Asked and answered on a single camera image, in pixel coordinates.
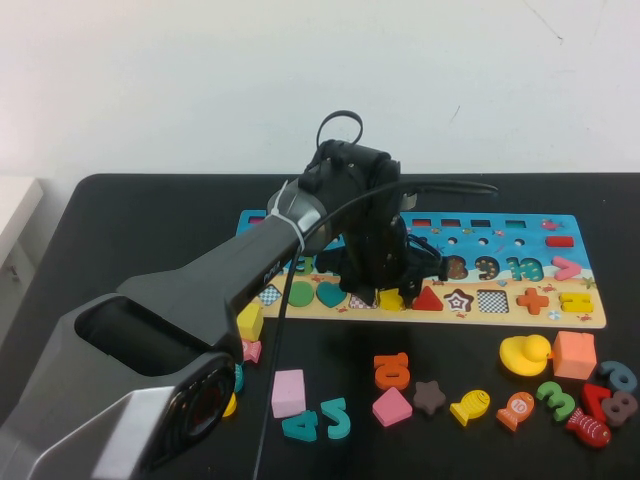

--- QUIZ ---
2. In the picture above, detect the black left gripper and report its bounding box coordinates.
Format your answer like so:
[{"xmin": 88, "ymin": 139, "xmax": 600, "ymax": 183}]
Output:
[{"xmin": 319, "ymin": 192, "xmax": 449, "ymax": 310}]

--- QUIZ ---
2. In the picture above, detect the yellow pentagon piece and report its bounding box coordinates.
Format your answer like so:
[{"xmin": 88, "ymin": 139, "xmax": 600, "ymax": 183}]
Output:
[{"xmin": 378, "ymin": 287, "xmax": 407, "ymax": 311}]

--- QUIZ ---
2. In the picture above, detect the red triangle piece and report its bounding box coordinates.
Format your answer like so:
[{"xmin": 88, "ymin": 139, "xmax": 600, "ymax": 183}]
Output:
[{"xmin": 410, "ymin": 284, "xmax": 445, "ymax": 311}]

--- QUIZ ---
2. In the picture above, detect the teal heart piece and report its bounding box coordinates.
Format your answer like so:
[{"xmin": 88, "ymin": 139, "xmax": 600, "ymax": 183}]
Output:
[{"xmin": 315, "ymin": 282, "xmax": 347, "ymax": 309}]

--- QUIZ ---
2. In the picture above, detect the orange number ten piece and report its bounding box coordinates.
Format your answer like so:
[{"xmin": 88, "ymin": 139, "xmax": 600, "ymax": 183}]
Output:
[{"xmin": 373, "ymin": 351, "xmax": 410, "ymax": 391}]

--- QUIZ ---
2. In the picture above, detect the green circle piece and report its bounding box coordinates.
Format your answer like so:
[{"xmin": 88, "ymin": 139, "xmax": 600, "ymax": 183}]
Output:
[{"xmin": 285, "ymin": 280, "xmax": 316, "ymax": 307}]

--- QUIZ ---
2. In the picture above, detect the brown star piece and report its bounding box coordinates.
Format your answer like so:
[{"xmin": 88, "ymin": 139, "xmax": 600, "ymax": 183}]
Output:
[{"xmin": 412, "ymin": 379, "xmax": 447, "ymax": 416}]

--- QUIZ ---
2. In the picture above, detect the pink diamond piece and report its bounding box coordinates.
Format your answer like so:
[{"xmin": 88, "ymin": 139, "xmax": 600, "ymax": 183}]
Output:
[{"xmin": 372, "ymin": 386, "xmax": 414, "ymax": 428}]

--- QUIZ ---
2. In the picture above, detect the colourful wooden puzzle board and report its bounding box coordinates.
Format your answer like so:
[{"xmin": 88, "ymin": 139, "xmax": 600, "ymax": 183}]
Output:
[{"xmin": 234, "ymin": 209, "xmax": 607, "ymax": 330}]

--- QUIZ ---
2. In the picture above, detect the yellow fish piece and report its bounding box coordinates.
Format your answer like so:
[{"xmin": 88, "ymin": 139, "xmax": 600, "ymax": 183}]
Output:
[{"xmin": 449, "ymin": 389, "xmax": 491, "ymax": 427}]

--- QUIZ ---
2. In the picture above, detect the teal number two piece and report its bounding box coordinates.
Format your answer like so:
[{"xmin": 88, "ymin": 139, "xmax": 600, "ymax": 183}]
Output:
[{"xmin": 319, "ymin": 397, "xmax": 351, "ymax": 440}]

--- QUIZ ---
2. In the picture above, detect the orange plus sign piece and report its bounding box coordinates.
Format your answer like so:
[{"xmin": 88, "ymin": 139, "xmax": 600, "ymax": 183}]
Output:
[{"xmin": 515, "ymin": 287, "xmax": 550, "ymax": 316}]

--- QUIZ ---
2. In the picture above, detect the teal number four piece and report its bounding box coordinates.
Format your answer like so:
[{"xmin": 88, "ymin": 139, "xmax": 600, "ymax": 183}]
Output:
[{"xmin": 281, "ymin": 409, "xmax": 320, "ymax": 442}]

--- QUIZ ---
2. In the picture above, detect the orange fish piece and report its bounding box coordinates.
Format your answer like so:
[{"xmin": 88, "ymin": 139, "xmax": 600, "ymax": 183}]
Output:
[{"xmin": 495, "ymin": 391, "xmax": 535, "ymax": 432}]

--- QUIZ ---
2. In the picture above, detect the pink greater-than sign piece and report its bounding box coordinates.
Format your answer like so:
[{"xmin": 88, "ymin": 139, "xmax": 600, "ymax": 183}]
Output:
[{"xmin": 551, "ymin": 256, "xmax": 580, "ymax": 281}]

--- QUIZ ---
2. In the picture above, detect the yellow equals sign piece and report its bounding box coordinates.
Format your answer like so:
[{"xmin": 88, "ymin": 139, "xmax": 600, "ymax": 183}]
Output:
[{"xmin": 558, "ymin": 292, "xmax": 593, "ymax": 318}]

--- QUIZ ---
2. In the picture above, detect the green number three piece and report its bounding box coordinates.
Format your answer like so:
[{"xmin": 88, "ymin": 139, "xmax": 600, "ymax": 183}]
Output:
[{"xmin": 535, "ymin": 380, "xmax": 575, "ymax": 421}]

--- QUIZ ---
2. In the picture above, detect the red number seven piece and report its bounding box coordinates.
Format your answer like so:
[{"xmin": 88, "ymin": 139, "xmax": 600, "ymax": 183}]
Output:
[{"xmin": 579, "ymin": 382, "xmax": 612, "ymax": 422}]

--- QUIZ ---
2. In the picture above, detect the red fish piece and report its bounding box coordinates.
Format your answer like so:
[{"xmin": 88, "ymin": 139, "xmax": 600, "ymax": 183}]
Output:
[{"xmin": 564, "ymin": 407, "xmax": 612, "ymax": 449}]

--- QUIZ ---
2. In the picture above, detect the grey-blue number six piece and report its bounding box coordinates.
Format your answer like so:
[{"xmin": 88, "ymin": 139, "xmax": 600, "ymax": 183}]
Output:
[{"xmin": 598, "ymin": 360, "xmax": 637, "ymax": 394}]

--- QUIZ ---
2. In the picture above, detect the brown number eight piece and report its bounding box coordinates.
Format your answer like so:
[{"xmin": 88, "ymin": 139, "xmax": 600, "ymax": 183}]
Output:
[{"xmin": 599, "ymin": 390, "xmax": 639, "ymax": 428}]

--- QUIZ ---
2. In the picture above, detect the light pink cube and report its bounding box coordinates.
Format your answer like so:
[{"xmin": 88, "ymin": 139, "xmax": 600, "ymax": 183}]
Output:
[{"xmin": 271, "ymin": 368, "xmax": 307, "ymax": 419}]

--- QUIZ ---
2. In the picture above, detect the yellow cube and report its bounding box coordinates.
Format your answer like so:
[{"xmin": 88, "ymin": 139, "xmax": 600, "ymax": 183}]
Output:
[{"xmin": 236, "ymin": 302, "xmax": 265, "ymax": 341}]

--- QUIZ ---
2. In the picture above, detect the yellow rubber duck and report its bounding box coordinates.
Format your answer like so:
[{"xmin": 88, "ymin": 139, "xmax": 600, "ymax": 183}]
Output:
[{"xmin": 499, "ymin": 334, "xmax": 556, "ymax": 377}]

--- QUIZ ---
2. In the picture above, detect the salmon orange cube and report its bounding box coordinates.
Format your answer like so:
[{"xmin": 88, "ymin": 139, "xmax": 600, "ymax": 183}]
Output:
[{"xmin": 552, "ymin": 330, "xmax": 598, "ymax": 380}]

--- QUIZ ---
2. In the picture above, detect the white cabinet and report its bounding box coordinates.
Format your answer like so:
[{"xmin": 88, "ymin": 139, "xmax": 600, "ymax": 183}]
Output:
[{"xmin": 0, "ymin": 175, "xmax": 45, "ymax": 351}]

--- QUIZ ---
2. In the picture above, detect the white cable tie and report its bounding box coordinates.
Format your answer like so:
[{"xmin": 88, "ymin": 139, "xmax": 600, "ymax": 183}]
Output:
[{"xmin": 269, "ymin": 180, "xmax": 307, "ymax": 250}]

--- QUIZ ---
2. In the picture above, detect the black cable loop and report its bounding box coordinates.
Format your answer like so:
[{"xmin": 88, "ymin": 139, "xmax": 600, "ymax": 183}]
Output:
[{"xmin": 315, "ymin": 110, "xmax": 365, "ymax": 147}]

